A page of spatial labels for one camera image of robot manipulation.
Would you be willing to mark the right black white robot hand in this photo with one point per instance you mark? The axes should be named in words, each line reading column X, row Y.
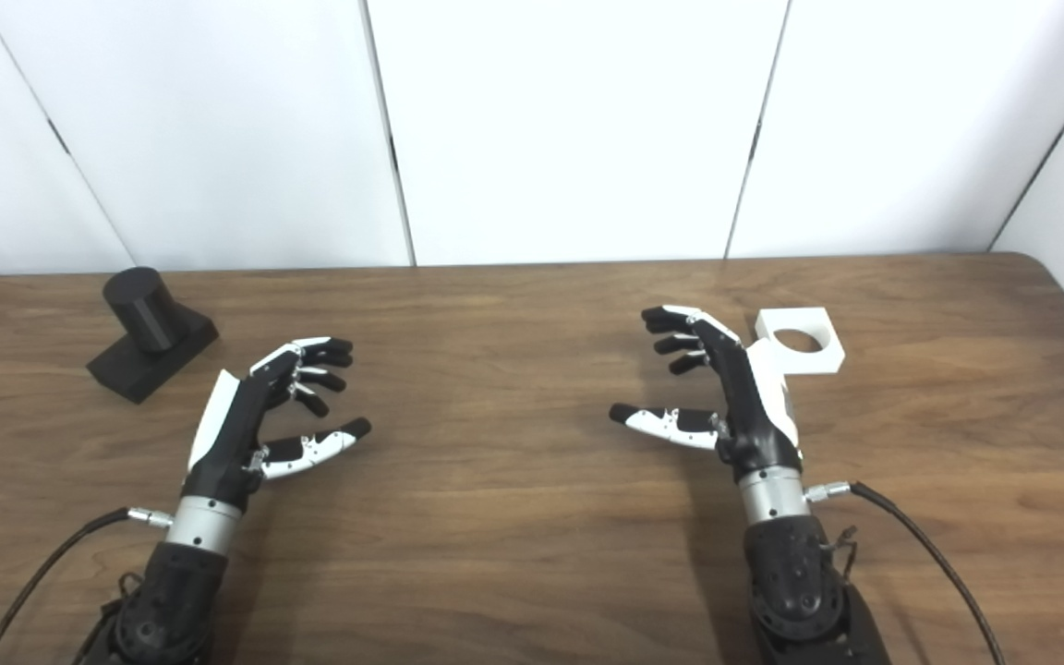
column 758, row 420

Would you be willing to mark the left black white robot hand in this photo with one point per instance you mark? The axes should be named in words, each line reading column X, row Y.
column 229, row 434

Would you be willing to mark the white square piece with hole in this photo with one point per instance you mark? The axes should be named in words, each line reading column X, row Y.
column 826, row 356

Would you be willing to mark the black peg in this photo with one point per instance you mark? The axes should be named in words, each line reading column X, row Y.
column 139, row 314

